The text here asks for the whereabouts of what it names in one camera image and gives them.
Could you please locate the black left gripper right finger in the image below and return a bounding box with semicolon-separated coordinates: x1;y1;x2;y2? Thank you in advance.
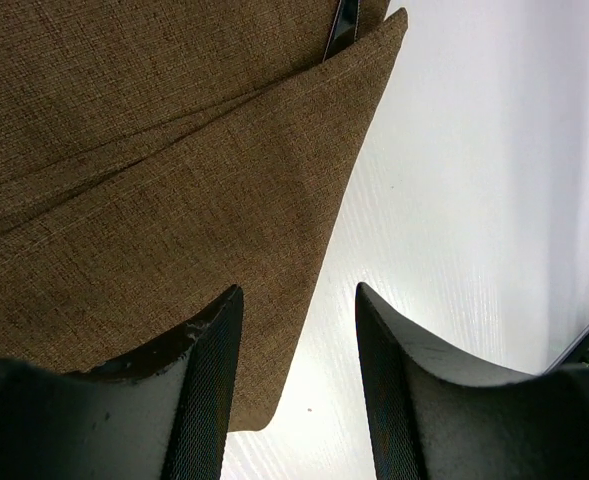
355;283;589;479

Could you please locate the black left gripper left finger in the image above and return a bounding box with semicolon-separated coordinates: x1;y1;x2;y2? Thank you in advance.
0;286;243;479

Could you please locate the brown cloth napkin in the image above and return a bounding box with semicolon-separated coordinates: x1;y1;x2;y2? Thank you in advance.
0;1;408;431

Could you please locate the green handled knife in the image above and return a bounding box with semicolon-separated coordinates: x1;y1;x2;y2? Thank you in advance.
322;0;360;62

